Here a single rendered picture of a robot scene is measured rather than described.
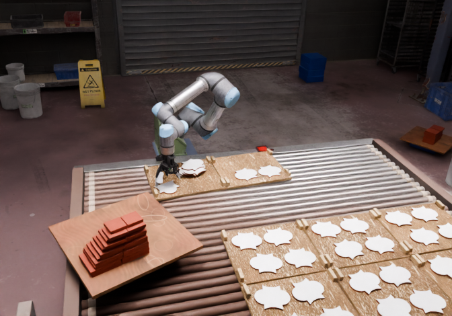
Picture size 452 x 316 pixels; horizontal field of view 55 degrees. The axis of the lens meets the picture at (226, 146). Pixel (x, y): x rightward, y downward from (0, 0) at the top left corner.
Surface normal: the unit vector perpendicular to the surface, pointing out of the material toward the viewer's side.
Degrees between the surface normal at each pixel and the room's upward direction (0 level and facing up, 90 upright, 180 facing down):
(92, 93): 78
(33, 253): 0
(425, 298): 0
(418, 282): 0
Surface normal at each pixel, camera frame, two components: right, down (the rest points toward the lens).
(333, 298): 0.04, -0.88
